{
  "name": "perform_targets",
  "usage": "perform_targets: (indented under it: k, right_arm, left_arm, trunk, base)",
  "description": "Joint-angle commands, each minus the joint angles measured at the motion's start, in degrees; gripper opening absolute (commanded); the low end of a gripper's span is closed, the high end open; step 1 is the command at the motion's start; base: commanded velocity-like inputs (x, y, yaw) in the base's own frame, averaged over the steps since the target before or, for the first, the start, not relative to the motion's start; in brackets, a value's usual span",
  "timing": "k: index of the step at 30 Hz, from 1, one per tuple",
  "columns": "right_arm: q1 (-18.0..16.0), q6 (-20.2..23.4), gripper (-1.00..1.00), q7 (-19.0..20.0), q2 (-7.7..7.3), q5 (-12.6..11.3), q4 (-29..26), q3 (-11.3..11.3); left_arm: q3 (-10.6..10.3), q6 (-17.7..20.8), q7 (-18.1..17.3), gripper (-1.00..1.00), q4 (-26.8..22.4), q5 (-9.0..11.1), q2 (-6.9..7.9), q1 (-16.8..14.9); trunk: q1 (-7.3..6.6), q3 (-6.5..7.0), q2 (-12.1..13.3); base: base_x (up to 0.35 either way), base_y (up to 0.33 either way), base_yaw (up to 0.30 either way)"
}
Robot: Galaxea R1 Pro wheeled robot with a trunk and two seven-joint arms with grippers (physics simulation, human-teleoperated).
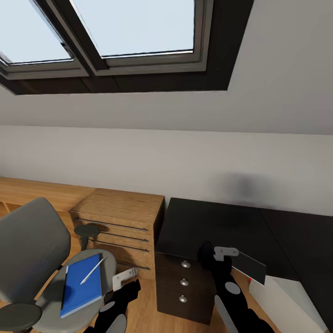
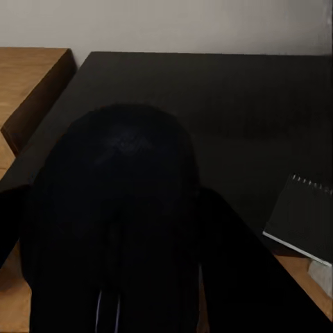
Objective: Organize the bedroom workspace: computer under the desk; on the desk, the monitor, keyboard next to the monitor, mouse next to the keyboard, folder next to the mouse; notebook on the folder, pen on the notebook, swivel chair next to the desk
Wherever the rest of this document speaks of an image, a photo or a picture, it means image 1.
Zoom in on swivel chair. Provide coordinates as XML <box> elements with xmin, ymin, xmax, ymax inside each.
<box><xmin>0</xmin><ymin>197</ymin><xmax>117</xmax><ymax>333</ymax></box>

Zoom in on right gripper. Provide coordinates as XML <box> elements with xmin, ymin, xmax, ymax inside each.
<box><xmin>198</xmin><ymin>248</ymin><xmax>232</xmax><ymax>278</ymax></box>

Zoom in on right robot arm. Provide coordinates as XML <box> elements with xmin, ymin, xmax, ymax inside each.
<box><xmin>198</xmin><ymin>247</ymin><xmax>275</xmax><ymax>333</ymax></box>

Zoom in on notebook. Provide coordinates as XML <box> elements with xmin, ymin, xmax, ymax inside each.
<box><xmin>230</xmin><ymin>252</ymin><xmax>267</xmax><ymax>286</ymax></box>

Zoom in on mouse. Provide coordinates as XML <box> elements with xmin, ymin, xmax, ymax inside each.
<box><xmin>201</xmin><ymin>240</ymin><xmax>215</xmax><ymax>255</ymax></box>

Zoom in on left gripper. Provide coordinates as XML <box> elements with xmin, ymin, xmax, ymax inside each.
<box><xmin>104</xmin><ymin>279</ymin><xmax>141</xmax><ymax>305</ymax></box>

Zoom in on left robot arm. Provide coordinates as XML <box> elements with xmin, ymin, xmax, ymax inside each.
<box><xmin>83</xmin><ymin>268</ymin><xmax>141</xmax><ymax>333</ymax></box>

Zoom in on folder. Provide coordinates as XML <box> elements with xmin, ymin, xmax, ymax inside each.
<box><xmin>60</xmin><ymin>254</ymin><xmax>102</xmax><ymax>319</ymax></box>

